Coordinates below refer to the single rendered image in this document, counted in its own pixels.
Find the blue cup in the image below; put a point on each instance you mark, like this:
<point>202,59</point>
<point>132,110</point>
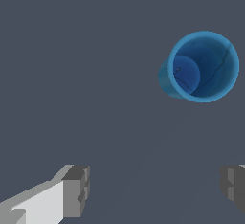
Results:
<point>204,68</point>

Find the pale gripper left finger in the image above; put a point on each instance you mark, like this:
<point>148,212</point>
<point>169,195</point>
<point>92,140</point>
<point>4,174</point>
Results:
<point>48,199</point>

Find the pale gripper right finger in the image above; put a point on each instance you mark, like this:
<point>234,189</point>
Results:
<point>235,183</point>

